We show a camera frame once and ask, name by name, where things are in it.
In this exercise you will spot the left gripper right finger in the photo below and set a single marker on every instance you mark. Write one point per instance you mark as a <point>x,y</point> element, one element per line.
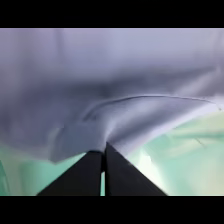
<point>128,176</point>

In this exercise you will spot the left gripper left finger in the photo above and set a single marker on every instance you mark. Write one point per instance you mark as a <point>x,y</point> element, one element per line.
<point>80,180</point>

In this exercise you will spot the light purple shirt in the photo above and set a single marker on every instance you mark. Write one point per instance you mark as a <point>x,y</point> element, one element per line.
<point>110,76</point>

